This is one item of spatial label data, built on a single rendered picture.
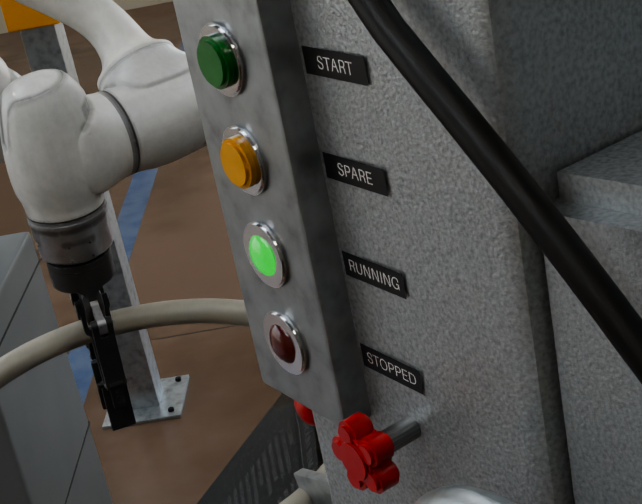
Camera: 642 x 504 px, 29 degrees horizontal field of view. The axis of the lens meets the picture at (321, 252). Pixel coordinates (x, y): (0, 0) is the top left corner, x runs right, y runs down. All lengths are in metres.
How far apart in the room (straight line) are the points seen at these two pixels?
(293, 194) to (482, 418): 0.13
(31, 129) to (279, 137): 0.81
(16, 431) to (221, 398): 1.24
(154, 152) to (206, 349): 2.03
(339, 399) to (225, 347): 2.78
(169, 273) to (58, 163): 2.59
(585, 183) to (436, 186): 0.07
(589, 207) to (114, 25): 1.07
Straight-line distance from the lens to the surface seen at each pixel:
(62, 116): 1.37
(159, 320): 1.51
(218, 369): 3.31
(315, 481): 1.14
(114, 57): 1.47
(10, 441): 1.98
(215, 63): 0.59
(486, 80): 0.48
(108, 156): 1.40
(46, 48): 2.88
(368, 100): 0.54
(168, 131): 1.43
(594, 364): 0.51
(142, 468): 2.99
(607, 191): 0.48
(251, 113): 0.59
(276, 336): 0.65
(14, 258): 2.14
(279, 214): 0.60
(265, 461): 1.52
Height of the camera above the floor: 1.55
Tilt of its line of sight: 24 degrees down
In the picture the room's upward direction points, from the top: 12 degrees counter-clockwise
